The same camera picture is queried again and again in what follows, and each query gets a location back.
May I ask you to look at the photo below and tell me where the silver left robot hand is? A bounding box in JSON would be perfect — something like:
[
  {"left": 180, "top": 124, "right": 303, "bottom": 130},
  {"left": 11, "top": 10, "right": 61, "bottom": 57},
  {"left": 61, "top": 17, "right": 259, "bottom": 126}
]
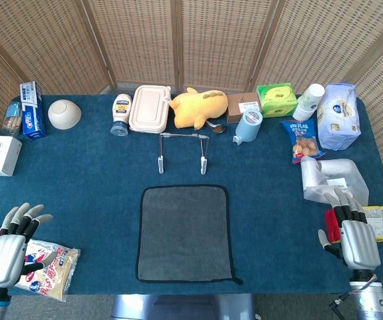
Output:
[{"left": 0, "top": 202, "right": 59, "bottom": 289}]

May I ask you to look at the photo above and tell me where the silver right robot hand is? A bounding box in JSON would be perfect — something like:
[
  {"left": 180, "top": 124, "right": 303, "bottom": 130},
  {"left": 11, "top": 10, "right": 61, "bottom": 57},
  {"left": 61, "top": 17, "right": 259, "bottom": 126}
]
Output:
[{"left": 317, "top": 187, "right": 382, "bottom": 271}]

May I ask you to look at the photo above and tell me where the blue and grey cloth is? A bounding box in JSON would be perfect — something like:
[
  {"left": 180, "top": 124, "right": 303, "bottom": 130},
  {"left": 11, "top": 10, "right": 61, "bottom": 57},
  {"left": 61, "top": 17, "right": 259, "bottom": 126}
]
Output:
[{"left": 135, "top": 184, "right": 244, "bottom": 286}]

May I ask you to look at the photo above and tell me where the metal wire rack stand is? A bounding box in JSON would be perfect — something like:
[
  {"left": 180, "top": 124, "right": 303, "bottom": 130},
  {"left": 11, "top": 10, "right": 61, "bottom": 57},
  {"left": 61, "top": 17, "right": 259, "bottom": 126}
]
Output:
[{"left": 157, "top": 132, "right": 210, "bottom": 175}]

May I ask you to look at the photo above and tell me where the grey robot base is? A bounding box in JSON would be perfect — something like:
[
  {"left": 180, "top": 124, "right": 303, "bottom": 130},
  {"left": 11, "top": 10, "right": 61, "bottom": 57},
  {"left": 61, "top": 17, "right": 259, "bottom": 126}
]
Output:
[{"left": 110, "top": 293, "right": 256, "bottom": 320}]

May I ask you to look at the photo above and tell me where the yellow red biscuit pack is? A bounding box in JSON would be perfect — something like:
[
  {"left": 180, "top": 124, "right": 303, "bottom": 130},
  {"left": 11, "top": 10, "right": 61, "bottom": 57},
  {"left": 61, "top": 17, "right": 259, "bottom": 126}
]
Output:
[{"left": 324, "top": 205, "right": 383, "bottom": 243}]

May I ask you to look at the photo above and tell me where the red white blue food bag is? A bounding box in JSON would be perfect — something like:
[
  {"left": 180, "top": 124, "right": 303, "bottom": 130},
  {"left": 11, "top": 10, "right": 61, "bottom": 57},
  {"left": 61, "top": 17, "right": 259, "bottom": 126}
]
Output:
[{"left": 0, "top": 219, "right": 81, "bottom": 303}]

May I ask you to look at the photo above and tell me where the translucent white plastic bag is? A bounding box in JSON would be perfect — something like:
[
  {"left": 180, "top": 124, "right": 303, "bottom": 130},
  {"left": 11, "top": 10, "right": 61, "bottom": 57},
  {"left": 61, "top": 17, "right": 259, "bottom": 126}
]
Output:
[{"left": 300, "top": 155, "right": 370, "bottom": 207}]

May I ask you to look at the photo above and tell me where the white box with black print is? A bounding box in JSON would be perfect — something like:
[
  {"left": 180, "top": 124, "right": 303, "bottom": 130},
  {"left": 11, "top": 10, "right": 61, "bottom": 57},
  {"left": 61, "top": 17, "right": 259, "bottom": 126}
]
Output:
[{"left": 0, "top": 135, "right": 23, "bottom": 177}]

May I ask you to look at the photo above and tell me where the teal table cloth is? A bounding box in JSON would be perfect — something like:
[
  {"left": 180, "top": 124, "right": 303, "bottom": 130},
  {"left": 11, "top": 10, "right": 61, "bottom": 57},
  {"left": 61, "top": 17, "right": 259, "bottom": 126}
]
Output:
[{"left": 0, "top": 94, "right": 383, "bottom": 296}]

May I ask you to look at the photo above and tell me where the blue cookie snack bag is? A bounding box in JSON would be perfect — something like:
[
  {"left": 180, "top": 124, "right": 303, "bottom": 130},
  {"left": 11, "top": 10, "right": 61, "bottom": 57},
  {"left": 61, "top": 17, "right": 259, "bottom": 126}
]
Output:
[{"left": 280, "top": 119, "right": 326, "bottom": 165}]

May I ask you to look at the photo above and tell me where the white and lilac soft pack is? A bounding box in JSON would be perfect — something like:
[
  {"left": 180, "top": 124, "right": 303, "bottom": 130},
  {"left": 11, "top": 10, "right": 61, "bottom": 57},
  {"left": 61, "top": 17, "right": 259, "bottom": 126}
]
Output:
[{"left": 316, "top": 82, "right": 362, "bottom": 151}]

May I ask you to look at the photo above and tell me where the clear pack of sticks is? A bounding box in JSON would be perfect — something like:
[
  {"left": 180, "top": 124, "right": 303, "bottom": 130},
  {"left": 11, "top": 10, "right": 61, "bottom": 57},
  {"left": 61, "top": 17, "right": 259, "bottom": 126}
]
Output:
[{"left": 1, "top": 101, "right": 23, "bottom": 137}]

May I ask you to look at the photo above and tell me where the blue toothpaste box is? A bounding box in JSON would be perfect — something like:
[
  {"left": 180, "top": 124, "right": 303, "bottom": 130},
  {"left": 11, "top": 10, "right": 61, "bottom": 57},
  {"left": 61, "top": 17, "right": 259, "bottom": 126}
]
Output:
[{"left": 19, "top": 81, "right": 47, "bottom": 141}]

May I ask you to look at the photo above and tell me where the stack of paper cups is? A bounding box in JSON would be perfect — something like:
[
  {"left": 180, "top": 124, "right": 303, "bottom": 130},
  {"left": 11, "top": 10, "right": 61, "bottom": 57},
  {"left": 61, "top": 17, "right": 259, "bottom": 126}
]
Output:
[{"left": 292, "top": 83, "right": 326, "bottom": 122}]

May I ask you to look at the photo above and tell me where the beige upturned bowl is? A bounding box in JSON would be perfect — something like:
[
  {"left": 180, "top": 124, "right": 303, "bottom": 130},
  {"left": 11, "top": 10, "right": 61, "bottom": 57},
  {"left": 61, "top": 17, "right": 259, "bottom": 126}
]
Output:
[{"left": 47, "top": 99, "right": 82, "bottom": 131}]

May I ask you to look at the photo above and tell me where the light blue cylinder holder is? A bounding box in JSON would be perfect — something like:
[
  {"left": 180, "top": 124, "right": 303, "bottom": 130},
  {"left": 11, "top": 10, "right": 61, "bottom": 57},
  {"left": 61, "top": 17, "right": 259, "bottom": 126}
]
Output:
[{"left": 232, "top": 109, "right": 264, "bottom": 146}]

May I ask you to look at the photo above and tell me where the green tissue pack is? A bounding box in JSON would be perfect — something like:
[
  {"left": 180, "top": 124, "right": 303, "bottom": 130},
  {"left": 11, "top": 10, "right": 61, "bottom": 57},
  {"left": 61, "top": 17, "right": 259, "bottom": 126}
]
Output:
[{"left": 256, "top": 82, "right": 298, "bottom": 119}]

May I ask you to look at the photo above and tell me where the metal spoon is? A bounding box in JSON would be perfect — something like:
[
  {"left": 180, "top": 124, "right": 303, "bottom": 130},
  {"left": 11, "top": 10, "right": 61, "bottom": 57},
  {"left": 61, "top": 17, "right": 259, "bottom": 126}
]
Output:
[{"left": 206, "top": 119, "right": 226, "bottom": 134}]

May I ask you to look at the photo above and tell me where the brown cardboard box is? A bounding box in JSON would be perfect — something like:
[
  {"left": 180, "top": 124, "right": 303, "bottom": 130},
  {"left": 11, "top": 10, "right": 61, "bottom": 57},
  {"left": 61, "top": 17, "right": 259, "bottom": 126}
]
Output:
[{"left": 225, "top": 92, "right": 262, "bottom": 124}]

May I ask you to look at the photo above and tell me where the mayonnaise squeeze bottle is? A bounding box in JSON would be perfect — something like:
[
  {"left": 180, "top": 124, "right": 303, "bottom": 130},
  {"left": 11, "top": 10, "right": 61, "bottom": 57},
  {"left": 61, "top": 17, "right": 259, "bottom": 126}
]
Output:
[{"left": 109, "top": 93, "right": 133, "bottom": 137}]

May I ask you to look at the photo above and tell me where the beige lidded lunch box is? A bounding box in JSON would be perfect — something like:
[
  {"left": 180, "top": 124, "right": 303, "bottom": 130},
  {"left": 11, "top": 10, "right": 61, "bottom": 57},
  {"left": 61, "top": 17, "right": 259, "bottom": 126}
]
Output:
[{"left": 128, "top": 85, "right": 172, "bottom": 134}]

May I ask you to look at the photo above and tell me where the yellow plush toy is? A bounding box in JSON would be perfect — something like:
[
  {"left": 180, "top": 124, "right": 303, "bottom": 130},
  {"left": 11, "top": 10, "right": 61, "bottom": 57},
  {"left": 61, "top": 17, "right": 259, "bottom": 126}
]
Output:
[{"left": 168, "top": 87, "right": 229, "bottom": 131}]

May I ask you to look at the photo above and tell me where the woven folding screen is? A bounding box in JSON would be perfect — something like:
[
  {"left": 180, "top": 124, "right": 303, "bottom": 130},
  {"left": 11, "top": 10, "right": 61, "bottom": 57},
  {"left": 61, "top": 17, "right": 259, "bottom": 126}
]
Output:
[{"left": 0, "top": 0, "right": 383, "bottom": 207}]

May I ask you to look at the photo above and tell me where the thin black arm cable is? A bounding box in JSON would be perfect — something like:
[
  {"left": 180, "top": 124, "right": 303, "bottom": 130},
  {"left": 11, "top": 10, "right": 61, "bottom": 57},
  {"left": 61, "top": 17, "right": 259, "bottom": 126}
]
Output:
[{"left": 330, "top": 290, "right": 353, "bottom": 320}]

